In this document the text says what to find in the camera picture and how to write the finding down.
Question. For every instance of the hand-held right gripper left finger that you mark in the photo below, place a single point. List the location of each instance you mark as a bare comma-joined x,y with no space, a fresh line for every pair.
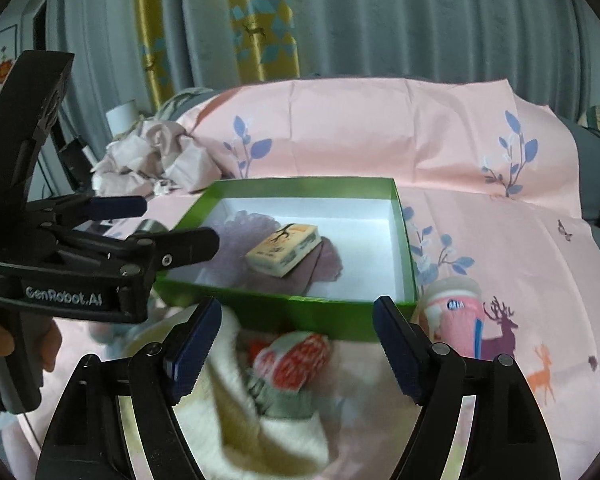
195,355

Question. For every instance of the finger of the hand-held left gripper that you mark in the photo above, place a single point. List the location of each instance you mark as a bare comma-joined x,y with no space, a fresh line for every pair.
180,247
120,205

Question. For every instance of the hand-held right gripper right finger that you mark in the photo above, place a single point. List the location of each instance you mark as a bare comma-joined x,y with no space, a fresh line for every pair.
397,350

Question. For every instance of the yellow white checked towel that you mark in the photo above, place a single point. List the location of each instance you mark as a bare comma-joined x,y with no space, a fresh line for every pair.
240,410

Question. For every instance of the purple grey scalloped cloth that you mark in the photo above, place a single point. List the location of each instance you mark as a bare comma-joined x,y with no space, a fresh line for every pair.
280,402

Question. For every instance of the colourful printed tissue packet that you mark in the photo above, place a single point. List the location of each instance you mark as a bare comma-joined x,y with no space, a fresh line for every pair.
295,360

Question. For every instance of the cream printed small box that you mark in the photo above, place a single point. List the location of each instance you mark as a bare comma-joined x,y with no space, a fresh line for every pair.
285,247

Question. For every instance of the green cardboard box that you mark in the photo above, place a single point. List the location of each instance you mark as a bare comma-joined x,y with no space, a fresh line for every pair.
290,310

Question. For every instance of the lavender fuzzy cloth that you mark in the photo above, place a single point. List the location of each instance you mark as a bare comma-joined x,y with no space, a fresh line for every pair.
325,265

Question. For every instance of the crumpled white tissue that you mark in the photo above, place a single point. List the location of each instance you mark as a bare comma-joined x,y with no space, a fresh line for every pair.
165,187

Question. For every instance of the pink printed cup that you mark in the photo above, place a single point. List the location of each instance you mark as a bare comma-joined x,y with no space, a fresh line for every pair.
455,325

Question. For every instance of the crumpled pale pink cloth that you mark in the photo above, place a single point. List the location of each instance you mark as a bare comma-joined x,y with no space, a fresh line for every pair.
180,160

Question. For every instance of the white container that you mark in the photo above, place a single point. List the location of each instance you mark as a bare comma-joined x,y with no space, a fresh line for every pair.
121,116

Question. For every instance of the framed cartoon picture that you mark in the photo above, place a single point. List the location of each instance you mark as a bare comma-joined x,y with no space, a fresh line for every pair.
4,60

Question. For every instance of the pink deer printed sheet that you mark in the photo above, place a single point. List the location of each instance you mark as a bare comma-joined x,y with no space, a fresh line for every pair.
355,125

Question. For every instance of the grey sofa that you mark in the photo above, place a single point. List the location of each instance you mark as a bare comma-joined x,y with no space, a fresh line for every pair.
592,185

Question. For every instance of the grey yellow printed curtain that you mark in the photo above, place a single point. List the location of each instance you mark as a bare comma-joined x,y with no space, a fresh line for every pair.
405,20

